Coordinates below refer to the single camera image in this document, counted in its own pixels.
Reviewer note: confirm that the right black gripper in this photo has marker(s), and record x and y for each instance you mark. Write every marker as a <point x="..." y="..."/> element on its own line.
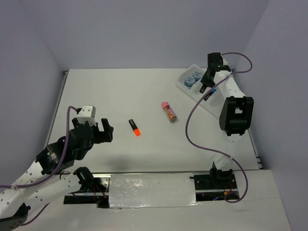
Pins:
<point x="205" y="80"/>

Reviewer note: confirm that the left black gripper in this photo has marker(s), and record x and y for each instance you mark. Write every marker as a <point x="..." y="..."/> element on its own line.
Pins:
<point x="101" y="136"/>

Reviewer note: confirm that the pink highlighter marker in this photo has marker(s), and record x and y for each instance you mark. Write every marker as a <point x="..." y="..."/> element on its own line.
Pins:
<point x="202" y="89"/>

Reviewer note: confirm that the blue slime jar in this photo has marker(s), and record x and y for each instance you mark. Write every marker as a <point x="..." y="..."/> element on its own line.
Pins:
<point x="197" y="75"/>
<point x="189" y="81"/>

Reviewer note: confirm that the blue highlighter marker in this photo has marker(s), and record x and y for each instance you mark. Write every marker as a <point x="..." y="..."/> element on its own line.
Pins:
<point x="209" y="94"/>

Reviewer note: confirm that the orange highlighter marker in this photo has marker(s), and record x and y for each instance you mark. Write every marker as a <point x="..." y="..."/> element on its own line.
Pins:
<point x="134" y="127"/>

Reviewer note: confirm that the pink-capped tube of pens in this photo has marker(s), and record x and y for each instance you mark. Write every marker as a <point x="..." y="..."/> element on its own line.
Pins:
<point x="169" y="112"/>

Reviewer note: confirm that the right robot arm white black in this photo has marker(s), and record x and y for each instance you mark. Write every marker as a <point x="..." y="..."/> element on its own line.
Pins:
<point x="236" y="113"/>

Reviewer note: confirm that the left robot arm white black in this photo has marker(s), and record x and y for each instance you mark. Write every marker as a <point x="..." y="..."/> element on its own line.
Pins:
<point x="44" y="181"/>

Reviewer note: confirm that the silver foil sheet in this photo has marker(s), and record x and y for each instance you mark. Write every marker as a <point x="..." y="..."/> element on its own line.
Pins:
<point x="152" y="190"/>

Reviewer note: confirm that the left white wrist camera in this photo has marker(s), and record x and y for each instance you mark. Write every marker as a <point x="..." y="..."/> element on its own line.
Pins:
<point x="87" y="114"/>

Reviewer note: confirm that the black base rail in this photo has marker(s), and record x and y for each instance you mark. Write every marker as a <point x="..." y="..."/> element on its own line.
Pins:
<point x="207" y="188"/>

